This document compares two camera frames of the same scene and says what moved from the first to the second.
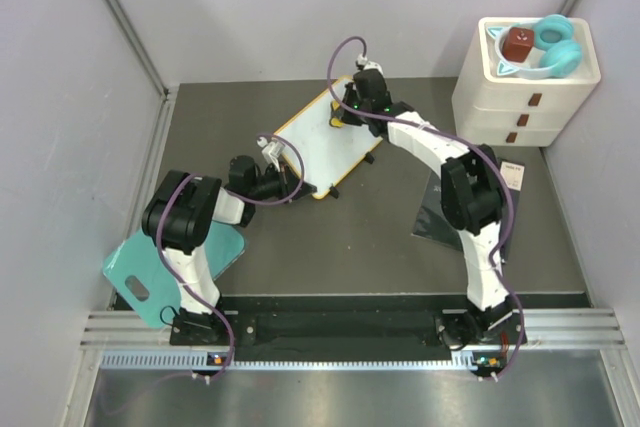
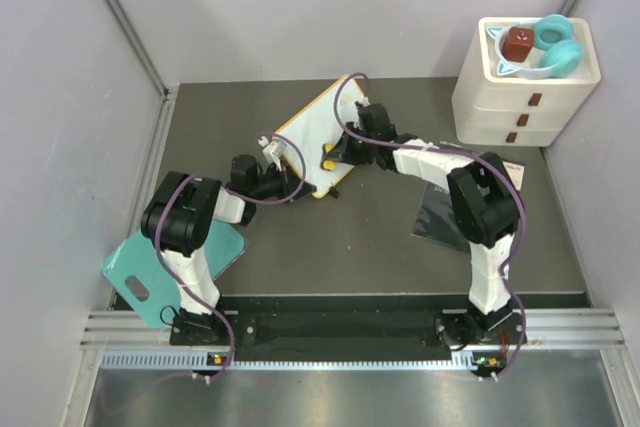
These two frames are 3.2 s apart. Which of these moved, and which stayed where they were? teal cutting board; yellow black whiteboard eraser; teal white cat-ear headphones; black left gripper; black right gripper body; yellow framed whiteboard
Moved: black right gripper body; yellow black whiteboard eraser
Stayed: teal white cat-ear headphones; black left gripper; teal cutting board; yellow framed whiteboard
